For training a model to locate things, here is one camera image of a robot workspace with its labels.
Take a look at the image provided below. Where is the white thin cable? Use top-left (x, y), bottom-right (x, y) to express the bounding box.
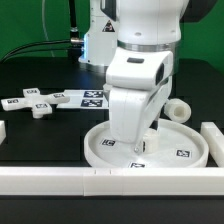
top-left (41, 0), bottom-right (56, 58)

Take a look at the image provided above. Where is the black cable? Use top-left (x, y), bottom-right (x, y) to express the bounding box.
top-left (0, 0), bottom-right (84, 64)

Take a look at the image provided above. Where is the white left fence bar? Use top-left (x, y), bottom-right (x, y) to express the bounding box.
top-left (0, 120), bottom-right (6, 145)

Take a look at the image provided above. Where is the white fence bar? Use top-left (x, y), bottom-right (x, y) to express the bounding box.
top-left (0, 120), bottom-right (6, 145)
top-left (200, 122), bottom-right (224, 168)
top-left (0, 167), bottom-right (224, 196)

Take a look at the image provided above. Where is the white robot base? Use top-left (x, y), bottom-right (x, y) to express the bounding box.
top-left (79, 0), bottom-right (119, 73)

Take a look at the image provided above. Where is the white cross-shaped table base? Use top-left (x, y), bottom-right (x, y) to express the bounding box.
top-left (1, 88), bottom-right (70, 119)

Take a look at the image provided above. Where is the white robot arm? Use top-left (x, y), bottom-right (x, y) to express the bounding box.
top-left (100, 0), bottom-right (191, 154)

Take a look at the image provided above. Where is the white right fence bar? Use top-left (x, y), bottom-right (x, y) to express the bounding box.
top-left (200, 122), bottom-right (224, 168)

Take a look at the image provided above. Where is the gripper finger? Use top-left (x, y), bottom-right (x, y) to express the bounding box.
top-left (134, 142), bottom-right (143, 154)

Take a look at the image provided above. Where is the white front fence bar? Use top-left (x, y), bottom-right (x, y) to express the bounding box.
top-left (0, 167), bottom-right (224, 196)

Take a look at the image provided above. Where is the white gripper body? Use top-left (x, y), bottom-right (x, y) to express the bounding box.
top-left (106, 49), bottom-right (173, 144)

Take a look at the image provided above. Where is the white marker sheet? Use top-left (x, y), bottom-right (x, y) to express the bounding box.
top-left (57, 90), bottom-right (108, 109)

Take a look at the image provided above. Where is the white round table top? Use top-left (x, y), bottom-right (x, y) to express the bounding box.
top-left (84, 119), bottom-right (209, 168)

